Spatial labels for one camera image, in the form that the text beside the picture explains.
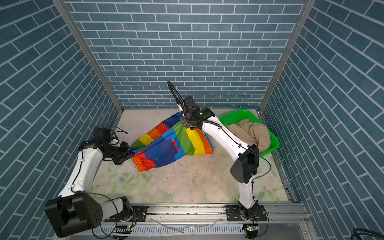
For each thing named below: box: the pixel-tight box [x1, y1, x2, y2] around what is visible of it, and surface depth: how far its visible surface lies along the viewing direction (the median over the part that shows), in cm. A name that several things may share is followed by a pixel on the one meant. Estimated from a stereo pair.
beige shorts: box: [226, 118, 271, 151], surface depth 98 cm
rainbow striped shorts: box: [130, 112, 214, 173], surface depth 87 cm
